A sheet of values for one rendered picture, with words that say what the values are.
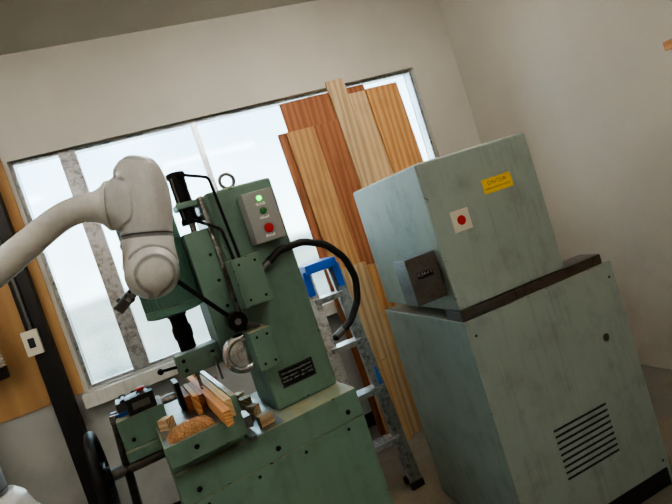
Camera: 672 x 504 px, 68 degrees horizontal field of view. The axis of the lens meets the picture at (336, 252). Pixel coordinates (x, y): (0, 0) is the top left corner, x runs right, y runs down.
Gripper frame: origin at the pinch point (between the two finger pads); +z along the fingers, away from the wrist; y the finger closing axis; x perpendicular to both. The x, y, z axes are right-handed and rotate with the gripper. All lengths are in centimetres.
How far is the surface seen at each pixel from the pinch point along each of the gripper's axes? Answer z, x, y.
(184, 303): 15.4, -14.9, 1.4
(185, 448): -4.6, -33.8, -30.2
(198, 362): 20.3, -29.5, -11.1
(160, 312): 16.6, -10.8, -4.5
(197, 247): 17.0, -8.6, 17.8
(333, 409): 2, -69, -2
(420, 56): 135, -65, 232
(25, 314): 158, 30, -37
